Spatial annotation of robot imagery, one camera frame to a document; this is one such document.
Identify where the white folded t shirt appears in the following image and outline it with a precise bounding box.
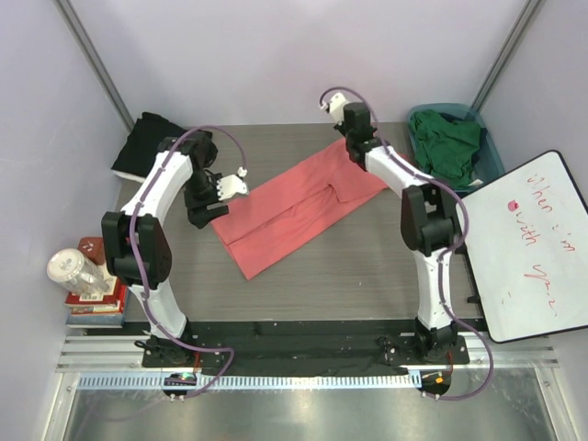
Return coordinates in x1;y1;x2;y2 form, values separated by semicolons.
113;170;145;183

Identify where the aluminium rail frame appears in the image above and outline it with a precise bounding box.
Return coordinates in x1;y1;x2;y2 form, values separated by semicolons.
43;331;580;440

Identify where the right aluminium corner post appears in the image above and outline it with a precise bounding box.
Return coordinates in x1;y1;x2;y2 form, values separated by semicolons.
470;0;546;112

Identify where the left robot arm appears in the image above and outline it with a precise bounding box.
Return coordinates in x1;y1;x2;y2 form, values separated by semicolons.
101;130;229;367

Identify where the red t shirt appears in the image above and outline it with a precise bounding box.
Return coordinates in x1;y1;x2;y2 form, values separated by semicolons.
212;141;388;280

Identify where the clear plastic jar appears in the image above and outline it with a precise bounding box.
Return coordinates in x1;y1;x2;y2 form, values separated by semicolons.
46;248;109;295

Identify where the black folded t shirt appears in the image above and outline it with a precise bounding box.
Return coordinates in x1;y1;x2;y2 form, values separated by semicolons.
110;111;217;180

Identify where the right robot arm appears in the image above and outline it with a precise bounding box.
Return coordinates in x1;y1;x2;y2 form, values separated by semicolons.
337;102;460;363

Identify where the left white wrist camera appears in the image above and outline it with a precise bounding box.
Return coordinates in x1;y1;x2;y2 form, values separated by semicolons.
216;174;249;201

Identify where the white whiteboard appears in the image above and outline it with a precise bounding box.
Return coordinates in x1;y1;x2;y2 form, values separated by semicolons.
459;151;587;343

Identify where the green t shirt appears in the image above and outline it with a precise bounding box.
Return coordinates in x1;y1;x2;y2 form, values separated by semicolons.
409;109;482;190

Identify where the blue plastic bin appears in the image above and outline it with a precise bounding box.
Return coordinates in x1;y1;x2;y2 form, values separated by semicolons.
407;103;504;195

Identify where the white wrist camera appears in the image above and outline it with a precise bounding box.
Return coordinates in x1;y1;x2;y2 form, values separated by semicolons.
216;174;249;201
320;92;349;124

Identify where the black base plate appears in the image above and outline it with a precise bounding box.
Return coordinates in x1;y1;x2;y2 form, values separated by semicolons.
137;320;470;377

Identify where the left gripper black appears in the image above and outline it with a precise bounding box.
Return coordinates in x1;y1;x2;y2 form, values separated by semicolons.
185;172;230;229

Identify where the left aluminium corner post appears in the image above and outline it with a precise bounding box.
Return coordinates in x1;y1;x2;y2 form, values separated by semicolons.
53;0;134;131

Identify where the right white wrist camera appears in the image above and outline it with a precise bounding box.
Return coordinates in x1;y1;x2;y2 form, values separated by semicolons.
320;92;349;124

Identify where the stack of books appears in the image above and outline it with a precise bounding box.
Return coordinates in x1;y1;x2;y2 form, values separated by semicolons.
65;263;128;329

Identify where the small red box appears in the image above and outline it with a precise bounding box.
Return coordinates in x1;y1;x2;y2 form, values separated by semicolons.
77;236;106;266

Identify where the aluminium corner post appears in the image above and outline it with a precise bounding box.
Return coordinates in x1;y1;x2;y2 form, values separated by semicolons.
53;0;134;131
470;0;546;112

